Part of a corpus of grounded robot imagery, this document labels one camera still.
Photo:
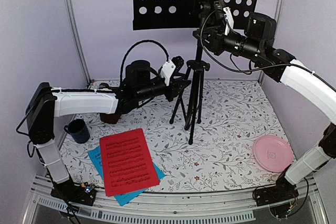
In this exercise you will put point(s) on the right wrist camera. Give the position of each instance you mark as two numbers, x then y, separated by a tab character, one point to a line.
224	14

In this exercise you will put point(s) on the pink plastic plate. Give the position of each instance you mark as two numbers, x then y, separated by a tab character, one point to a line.
272	153

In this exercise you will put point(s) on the red sheet music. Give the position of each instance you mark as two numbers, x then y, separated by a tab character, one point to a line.
126	163

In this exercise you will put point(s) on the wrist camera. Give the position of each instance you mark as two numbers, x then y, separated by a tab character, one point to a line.
169	68
224	14

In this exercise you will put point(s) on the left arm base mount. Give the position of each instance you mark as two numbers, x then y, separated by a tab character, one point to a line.
69	191

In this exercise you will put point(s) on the left aluminium frame post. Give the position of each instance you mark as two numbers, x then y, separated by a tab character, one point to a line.
76	38

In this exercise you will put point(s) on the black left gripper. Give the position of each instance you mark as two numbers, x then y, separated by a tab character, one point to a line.
175	84

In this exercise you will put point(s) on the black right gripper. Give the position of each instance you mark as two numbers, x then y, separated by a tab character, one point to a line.
216	39

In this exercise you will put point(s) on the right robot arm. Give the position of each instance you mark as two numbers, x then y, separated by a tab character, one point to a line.
256	45

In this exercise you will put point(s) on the front aluminium rail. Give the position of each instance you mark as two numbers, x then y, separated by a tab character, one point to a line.
236	206

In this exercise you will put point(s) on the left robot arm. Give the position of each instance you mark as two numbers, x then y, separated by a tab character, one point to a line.
140	82

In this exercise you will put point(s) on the brown wooden metronome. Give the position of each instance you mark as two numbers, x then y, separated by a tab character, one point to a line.
108	118

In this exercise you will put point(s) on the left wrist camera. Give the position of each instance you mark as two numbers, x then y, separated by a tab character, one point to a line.
169	68

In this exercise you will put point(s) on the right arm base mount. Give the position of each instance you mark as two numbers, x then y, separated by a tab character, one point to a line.
277	193

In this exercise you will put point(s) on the dark blue mug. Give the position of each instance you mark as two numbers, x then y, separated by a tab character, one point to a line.
78	131

